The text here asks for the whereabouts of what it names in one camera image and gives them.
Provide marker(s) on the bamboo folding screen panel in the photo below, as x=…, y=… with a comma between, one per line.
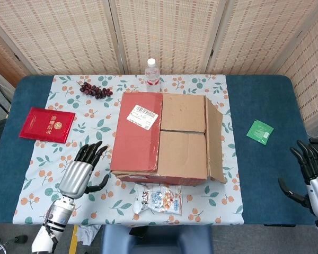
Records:
x=61, y=34
x=257, y=34
x=5, y=61
x=310, y=68
x=169, y=29

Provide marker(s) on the floral tablecloth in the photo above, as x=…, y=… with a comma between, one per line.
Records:
x=42, y=164

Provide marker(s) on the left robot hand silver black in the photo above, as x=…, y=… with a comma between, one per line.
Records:
x=75, y=177

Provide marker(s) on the red certificate booklet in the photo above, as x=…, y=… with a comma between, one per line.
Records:
x=46, y=125

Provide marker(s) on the blue robot base seat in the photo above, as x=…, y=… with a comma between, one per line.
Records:
x=159, y=242

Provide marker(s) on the clear plastic water bottle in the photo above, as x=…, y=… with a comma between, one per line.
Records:
x=152, y=76

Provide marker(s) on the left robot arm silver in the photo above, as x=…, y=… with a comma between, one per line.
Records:
x=57, y=214

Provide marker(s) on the white snack bag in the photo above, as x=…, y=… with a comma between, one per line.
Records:
x=159, y=199

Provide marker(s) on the bunch of dark red grapes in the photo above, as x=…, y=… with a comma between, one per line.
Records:
x=94, y=90

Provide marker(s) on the large red cardboard box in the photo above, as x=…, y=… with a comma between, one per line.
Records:
x=137, y=137

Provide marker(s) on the green sachet packet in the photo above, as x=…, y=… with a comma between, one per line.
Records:
x=259, y=131

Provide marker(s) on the blue table cover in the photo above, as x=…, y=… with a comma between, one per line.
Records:
x=265, y=105

